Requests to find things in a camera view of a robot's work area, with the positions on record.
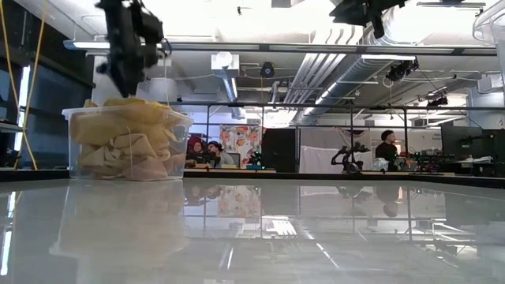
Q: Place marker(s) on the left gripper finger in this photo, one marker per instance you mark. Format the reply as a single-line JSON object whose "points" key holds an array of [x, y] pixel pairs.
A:
{"points": [[127, 84]]}

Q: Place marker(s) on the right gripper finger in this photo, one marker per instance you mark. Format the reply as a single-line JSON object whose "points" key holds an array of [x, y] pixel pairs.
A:
{"points": [[378, 27]]}

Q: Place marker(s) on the mustard yellow towel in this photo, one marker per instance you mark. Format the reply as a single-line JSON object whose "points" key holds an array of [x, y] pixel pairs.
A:
{"points": [[146, 110], [98, 128]]}

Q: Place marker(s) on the peach checked towel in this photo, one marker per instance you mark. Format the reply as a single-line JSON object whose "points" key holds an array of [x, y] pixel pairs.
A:
{"points": [[130, 148]]}

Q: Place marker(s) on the terracotta pink towel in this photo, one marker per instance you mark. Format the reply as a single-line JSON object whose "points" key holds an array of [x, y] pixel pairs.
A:
{"points": [[148, 170]]}

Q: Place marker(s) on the black background robot arm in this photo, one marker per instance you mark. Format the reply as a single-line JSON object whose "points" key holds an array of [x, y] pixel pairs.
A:
{"points": [[349, 155]]}

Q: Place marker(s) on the long ceiling light fixture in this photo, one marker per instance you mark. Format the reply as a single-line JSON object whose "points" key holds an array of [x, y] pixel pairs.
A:
{"points": [[300, 48]]}

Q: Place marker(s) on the clear plastic bin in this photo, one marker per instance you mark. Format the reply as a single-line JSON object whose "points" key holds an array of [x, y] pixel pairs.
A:
{"points": [[79, 165]]}

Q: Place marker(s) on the person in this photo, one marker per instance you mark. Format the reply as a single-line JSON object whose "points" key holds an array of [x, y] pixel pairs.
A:
{"points": [[386, 152], [219, 154], [196, 150]]}

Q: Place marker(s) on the white ceiling box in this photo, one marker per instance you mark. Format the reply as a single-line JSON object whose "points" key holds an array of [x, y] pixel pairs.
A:
{"points": [[224, 63]]}

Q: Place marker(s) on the floral poster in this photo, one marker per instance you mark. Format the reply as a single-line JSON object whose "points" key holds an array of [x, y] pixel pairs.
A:
{"points": [[240, 144]]}

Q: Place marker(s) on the dark background monitor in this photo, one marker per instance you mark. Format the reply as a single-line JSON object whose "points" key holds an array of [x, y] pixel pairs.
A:
{"points": [[461, 140]]}

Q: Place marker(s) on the white cloth screen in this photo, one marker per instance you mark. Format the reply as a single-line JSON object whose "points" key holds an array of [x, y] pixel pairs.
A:
{"points": [[319, 159]]}

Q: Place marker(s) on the black cabinet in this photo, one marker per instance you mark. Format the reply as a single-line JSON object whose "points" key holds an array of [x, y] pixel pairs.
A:
{"points": [[278, 150]]}

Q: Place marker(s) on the black ceiling camera rig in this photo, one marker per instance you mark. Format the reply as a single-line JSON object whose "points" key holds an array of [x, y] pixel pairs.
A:
{"points": [[401, 70]]}

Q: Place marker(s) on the ribbed silver air duct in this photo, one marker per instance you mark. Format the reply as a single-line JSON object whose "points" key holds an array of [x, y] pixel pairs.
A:
{"points": [[347, 75]]}

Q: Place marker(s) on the black metal rack frame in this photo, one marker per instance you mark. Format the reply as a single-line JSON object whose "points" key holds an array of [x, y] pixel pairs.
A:
{"points": [[351, 108]]}

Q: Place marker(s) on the black ceiling camera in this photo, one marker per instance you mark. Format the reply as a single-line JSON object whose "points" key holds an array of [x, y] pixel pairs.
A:
{"points": [[267, 70]]}

